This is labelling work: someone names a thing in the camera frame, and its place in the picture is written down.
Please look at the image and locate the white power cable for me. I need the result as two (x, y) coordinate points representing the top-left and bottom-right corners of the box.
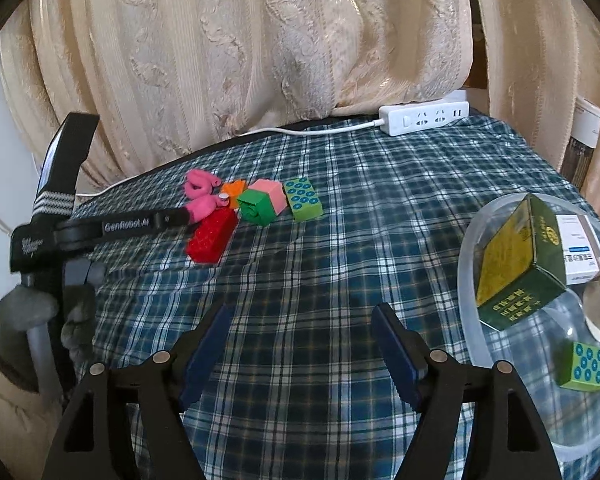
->
(72, 117), (383, 198)

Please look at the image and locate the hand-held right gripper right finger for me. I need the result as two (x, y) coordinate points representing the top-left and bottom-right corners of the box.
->
(371, 302), (563, 480)

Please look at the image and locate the green and yellow box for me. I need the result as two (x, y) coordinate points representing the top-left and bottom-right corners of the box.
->
(475, 193), (568, 332)

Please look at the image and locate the white medicine box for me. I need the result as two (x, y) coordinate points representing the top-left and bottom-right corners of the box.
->
(555, 214), (600, 286)

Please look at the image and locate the person's left hand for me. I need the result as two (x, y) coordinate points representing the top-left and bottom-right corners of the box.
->
(0, 280), (98, 393)

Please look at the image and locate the cream patterned curtain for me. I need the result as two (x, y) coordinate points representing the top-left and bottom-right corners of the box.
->
(0, 0), (473, 201)
(467, 0), (600, 221)

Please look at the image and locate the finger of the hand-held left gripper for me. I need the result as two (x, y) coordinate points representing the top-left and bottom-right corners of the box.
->
(151, 193), (232, 234)

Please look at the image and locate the blue plaid tablecloth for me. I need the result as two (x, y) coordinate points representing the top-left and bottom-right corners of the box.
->
(72, 115), (600, 480)

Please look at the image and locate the white tower heater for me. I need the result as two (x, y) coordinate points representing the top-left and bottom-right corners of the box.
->
(561, 96), (600, 192)

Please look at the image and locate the pink building block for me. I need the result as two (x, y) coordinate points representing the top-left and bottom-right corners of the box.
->
(250, 178), (287, 216)

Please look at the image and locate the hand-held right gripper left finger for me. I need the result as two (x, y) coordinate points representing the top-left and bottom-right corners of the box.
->
(42, 304), (234, 480)

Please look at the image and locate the white power strip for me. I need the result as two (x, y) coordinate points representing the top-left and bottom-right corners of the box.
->
(378, 101), (470, 137)

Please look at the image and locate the red building block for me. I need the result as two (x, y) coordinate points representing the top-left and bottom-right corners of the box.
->
(186, 206), (240, 264)

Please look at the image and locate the person's left forearm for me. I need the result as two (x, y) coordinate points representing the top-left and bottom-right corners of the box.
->
(0, 345), (65, 466)

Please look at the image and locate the orange building block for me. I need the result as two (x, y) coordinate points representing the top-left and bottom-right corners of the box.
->
(219, 179), (248, 211)

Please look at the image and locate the clear plastic bowl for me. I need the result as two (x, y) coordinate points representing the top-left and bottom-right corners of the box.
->
(456, 192), (600, 466)

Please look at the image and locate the green dotted building block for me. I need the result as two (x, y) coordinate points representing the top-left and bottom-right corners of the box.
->
(283, 176), (325, 222)
(554, 341), (600, 392)

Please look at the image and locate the pink foam hair roller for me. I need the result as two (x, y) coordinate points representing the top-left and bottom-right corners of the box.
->
(183, 169), (224, 197)
(186, 194), (230, 224)

